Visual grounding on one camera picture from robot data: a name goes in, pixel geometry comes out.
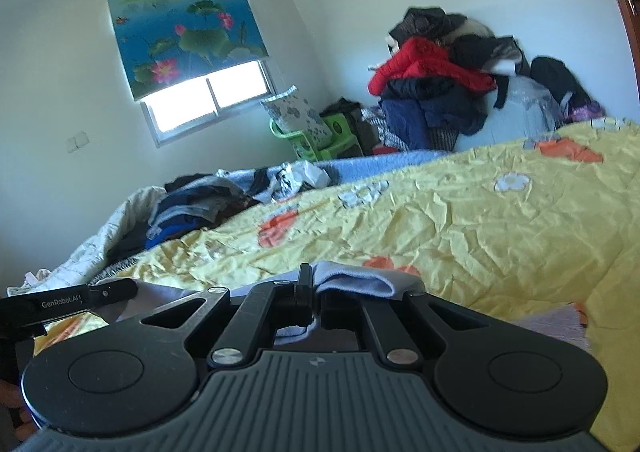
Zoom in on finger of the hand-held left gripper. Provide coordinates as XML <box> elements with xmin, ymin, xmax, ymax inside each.
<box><xmin>85</xmin><ymin>278</ymin><xmax>140</xmax><ymax>307</ymax></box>

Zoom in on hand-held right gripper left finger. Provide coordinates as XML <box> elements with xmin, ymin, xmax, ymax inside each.
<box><xmin>135</xmin><ymin>263</ymin><xmax>316</xmax><ymax>368</ymax></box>

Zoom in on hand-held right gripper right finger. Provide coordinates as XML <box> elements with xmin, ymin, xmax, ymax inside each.
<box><xmin>315</xmin><ymin>289</ymin><xmax>481</xmax><ymax>368</ymax></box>

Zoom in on light blue long-sleeve shirt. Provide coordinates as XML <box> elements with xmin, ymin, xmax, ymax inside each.
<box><xmin>97</xmin><ymin>261</ymin><xmax>593</xmax><ymax>348</ymax></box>

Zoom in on pile of folded dark clothes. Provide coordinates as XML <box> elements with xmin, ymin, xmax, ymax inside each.
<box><xmin>145</xmin><ymin>173</ymin><xmax>261</xmax><ymax>250</ymax></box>

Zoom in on black and grey clothes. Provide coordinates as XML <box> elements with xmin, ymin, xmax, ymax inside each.
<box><xmin>450</xmin><ymin>34</ymin><xmax>526</xmax><ymax>78</ymax></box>

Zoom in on person's left hand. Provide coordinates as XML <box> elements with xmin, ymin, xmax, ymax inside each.
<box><xmin>0</xmin><ymin>377</ymin><xmax>38</xmax><ymax>445</ymax></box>

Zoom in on black and white striped cloth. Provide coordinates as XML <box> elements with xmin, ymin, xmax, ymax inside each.
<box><xmin>92</xmin><ymin>257</ymin><xmax>141</xmax><ymax>280</ymax></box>

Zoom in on white quilt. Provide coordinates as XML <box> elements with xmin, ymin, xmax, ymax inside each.
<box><xmin>5</xmin><ymin>186</ymin><xmax>168</xmax><ymax>298</ymax></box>

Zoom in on yellow printed quilt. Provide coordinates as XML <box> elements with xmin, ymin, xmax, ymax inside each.
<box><xmin>30</xmin><ymin>117</ymin><xmax>640</xmax><ymax>452</ymax></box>

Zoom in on light blue knit blanket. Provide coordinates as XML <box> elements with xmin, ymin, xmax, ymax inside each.
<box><xmin>215</xmin><ymin>148</ymin><xmax>451</xmax><ymax>193</ymax></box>

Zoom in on green plastic chair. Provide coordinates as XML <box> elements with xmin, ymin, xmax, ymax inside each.
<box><xmin>269</xmin><ymin>118</ymin><xmax>326</xmax><ymax>163</ymax></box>

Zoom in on green plastic stool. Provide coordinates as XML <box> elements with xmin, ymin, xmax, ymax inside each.
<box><xmin>320</xmin><ymin>113</ymin><xmax>363</xmax><ymax>155</ymax></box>

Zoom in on floral pillow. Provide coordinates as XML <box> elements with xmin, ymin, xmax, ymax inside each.
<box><xmin>260</xmin><ymin>84</ymin><xmax>335</xmax><ymax>148</ymax></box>

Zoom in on checkered cloth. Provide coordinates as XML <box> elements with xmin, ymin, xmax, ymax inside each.
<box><xmin>360</xmin><ymin>107</ymin><xmax>396</xmax><ymax>153</ymax></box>

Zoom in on navy jacket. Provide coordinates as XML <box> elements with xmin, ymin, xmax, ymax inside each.
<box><xmin>380</xmin><ymin>99</ymin><xmax>436</xmax><ymax>153</ymax></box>

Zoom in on window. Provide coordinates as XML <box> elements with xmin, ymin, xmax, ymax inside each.
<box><xmin>140</xmin><ymin>59</ymin><xmax>276</xmax><ymax>149</ymax></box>

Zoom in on black puffer jacket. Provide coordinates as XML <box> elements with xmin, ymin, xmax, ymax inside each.
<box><xmin>380</xmin><ymin>77</ymin><xmax>488</xmax><ymax>135</ymax></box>

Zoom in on clear plastic bag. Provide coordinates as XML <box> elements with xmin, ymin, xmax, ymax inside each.
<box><xmin>457</xmin><ymin>74</ymin><xmax>563</xmax><ymax>153</ymax></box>

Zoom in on lotus print roller blind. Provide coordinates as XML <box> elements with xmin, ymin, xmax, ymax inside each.
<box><xmin>103</xmin><ymin>0</ymin><xmax>271</xmax><ymax>103</ymax></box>

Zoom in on dark patterned garment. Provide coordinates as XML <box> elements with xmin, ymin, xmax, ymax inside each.
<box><xmin>389</xmin><ymin>7</ymin><xmax>468</xmax><ymax>50</ymax></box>

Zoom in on black backpack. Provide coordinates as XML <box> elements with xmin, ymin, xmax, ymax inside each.
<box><xmin>529</xmin><ymin>57</ymin><xmax>606</xmax><ymax>123</ymax></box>

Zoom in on wooden door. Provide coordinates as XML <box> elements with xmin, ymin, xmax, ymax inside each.
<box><xmin>585</xmin><ymin>0</ymin><xmax>640</xmax><ymax>123</ymax></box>

